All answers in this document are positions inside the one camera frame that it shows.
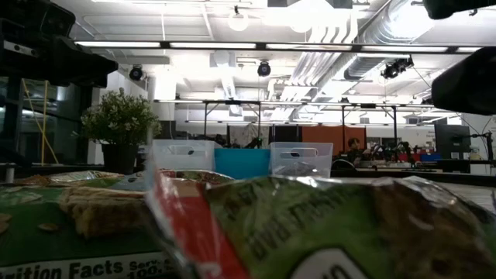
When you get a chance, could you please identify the round white pendant lamp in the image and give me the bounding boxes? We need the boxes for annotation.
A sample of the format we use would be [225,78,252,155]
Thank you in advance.
[227,5,250,33]

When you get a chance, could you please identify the teal plastic bin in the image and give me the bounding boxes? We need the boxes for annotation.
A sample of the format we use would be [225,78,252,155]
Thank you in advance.
[214,148,271,180]

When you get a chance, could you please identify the black aluminium table frame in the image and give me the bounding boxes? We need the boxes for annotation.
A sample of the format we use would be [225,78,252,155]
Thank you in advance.
[15,163,496,188]

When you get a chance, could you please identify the long linear ceiling light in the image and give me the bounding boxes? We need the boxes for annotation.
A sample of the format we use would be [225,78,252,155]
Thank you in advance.
[75,40,484,54]

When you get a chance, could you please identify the black chair back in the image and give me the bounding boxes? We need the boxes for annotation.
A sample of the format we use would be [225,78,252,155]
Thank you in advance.
[332,158,362,174]

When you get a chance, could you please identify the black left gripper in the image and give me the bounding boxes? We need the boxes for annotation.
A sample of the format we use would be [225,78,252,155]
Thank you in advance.
[0,36,119,88]

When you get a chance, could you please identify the green potted plant black pot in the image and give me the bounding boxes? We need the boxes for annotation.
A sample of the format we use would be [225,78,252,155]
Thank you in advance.
[80,87,163,174]

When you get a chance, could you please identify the black metal rig frame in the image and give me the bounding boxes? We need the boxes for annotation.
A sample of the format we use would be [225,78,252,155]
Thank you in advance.
[340,102,398,150]
[202,99,262,150]

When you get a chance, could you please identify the clear plastic bin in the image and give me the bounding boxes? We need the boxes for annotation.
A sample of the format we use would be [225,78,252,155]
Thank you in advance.
[151,139,218,173]
[269,141,334,179]

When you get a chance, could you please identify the orange partition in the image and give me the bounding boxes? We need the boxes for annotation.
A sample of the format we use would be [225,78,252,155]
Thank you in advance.
[301,124,367,156]

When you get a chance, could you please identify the person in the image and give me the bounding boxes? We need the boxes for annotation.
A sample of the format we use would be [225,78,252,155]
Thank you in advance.
[346,137,363,160]

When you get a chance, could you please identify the green granola bar packet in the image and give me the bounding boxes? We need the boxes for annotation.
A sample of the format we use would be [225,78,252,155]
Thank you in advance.
[0,184,171,279]

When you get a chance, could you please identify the orange banded granola bar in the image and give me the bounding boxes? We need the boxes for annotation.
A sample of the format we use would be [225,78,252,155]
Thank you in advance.
[13,170,127,188]

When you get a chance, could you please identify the black monitor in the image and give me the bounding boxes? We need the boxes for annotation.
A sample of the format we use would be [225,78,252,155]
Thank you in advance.
[433,117,472,160]

